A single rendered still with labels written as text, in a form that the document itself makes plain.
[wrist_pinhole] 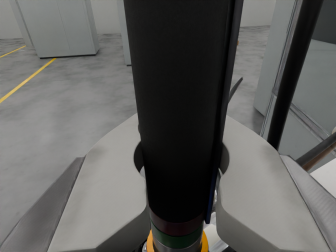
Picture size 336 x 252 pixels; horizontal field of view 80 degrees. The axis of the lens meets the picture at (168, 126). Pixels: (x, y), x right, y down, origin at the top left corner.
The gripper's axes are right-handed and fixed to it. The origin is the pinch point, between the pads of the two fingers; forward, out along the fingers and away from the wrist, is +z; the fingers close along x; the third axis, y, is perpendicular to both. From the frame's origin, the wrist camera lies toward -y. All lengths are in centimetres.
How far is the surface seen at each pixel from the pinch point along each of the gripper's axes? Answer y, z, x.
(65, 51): 134, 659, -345
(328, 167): 26.4, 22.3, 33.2
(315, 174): 28.7, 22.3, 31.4
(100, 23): 105, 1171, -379
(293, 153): 75, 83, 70
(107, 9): 45, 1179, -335
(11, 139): 151, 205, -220
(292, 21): 9, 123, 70
